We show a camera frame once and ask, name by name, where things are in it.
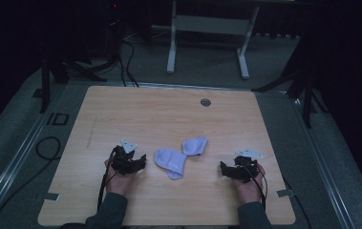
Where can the person's left hand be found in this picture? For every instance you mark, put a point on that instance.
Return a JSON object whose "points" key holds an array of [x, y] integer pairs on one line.
{"points": [[118, 184]]}

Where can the small light purple sock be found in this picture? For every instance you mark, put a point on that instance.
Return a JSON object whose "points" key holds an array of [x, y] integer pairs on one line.
{"points": [[194, 145]]}

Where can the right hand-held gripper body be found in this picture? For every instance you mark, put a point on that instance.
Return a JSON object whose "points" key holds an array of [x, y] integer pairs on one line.
{"points": [[245, 170]]}

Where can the person's right hand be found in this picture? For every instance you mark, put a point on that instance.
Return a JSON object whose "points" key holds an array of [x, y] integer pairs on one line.
{"points": [[250, 192]]}

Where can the black metal stand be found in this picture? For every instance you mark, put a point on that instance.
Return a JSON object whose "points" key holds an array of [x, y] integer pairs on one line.
{"points": [[307, 95], [45, 86]]}

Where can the white metal desk frame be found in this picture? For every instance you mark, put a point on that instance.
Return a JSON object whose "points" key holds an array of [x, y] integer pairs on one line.
{"points": [[212, 24]]}

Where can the large light purple sock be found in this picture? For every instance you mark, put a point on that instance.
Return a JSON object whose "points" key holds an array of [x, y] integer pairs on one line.
{"points": [[170, 160]]}

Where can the grey round table grommet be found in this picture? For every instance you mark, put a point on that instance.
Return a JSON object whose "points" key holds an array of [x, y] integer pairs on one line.
{"points": [[205, 102]]}

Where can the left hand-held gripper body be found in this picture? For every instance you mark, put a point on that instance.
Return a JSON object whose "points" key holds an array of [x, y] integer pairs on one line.
{"points": [[123, 162]]}

